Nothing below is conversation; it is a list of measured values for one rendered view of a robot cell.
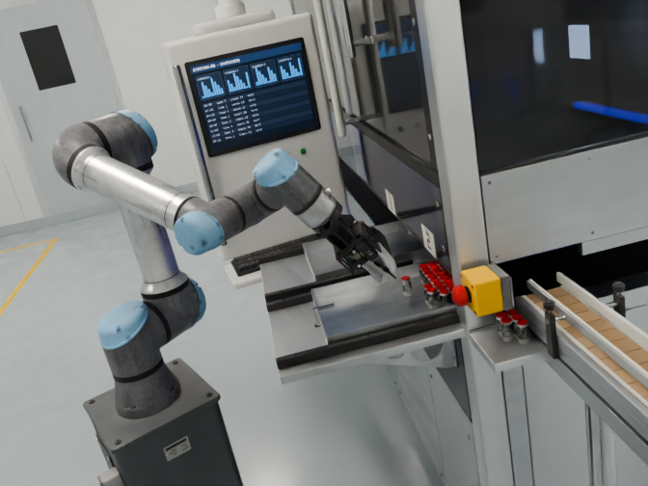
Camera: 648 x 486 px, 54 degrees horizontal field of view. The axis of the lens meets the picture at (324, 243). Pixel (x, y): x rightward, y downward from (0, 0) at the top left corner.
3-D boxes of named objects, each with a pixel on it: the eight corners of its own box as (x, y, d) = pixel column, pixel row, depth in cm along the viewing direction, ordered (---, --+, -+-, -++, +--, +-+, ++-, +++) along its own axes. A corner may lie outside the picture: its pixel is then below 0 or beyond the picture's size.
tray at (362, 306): (442, 269, 162) (440, 257, 160) (480, 312, 137) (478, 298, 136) (312, 301, 159) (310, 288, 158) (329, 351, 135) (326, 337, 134)
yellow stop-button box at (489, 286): (498, 294, 127) (494, 261, 125) (513, 309, 120) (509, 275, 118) (462, 303, 126) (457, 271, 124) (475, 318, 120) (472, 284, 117)
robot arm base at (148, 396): (128, 427, 139) (114, 390, 135) (109, 401, 151) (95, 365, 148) (190, 396, 146) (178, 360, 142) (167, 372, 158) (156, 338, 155)
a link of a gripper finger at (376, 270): (389, 300, 125) (357, 272, 121) (384, 284, 130) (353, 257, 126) (400, 290, 124) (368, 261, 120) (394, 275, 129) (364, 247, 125)
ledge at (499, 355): (532, 324, 132) (531, 316, 132) (564, 354, 120) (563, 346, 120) (470, 340, 131) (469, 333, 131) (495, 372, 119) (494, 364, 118)
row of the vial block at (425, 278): (428, 280, 157) (425, 262, 156) (452, 310, 141) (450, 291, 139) (419, 282, 157) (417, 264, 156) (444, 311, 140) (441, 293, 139)
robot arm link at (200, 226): (19, 129, 124) (204, 217, 103) (67, 116, 132) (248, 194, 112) (28, 181, 130) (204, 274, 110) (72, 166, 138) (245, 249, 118)
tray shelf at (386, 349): (408, 229, 199) (407, 223, 198) (501, 327, 134) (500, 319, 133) (259, 264, 195) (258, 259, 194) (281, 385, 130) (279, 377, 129)
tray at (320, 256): (412, 228, 194) (410, 217, 193) (440, 256, 170) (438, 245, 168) (304, 254, 191) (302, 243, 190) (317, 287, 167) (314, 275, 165)
